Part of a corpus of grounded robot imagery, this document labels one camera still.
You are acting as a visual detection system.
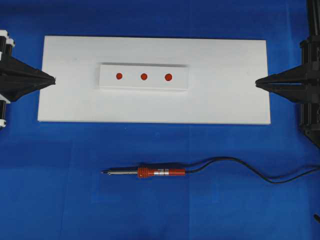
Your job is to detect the black aluminium frame post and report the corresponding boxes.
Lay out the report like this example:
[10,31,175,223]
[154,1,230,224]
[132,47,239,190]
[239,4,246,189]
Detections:
[306,0,320,36]

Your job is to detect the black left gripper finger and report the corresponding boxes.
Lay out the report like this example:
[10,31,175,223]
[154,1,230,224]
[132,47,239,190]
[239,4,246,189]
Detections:
[0,76,56,102]
[0,55,56,83]

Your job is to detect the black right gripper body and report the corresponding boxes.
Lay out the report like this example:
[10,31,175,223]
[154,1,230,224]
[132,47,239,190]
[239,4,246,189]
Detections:
[299,36,320,141]

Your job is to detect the black object at edge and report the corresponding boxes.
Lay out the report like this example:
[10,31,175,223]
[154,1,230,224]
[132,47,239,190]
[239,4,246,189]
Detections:
[313,214,320,223]

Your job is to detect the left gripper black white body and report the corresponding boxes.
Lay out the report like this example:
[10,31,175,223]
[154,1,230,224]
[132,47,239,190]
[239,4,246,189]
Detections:
[0,29,16,129]

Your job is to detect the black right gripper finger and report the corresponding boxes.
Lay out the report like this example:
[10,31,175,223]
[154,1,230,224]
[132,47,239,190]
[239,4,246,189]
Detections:
[255,83,306,103]
[255,65,306,85]

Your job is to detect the small white marked block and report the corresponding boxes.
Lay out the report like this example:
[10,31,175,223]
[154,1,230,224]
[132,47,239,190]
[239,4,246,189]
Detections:
[98,62,189,91]

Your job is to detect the black soldering iron cord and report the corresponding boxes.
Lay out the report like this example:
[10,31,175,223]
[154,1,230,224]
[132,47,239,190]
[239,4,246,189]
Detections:
[185,156,320,185]

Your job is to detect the large white base board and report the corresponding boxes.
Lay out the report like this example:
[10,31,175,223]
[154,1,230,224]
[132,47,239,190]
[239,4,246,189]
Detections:
[37,36,271,125]

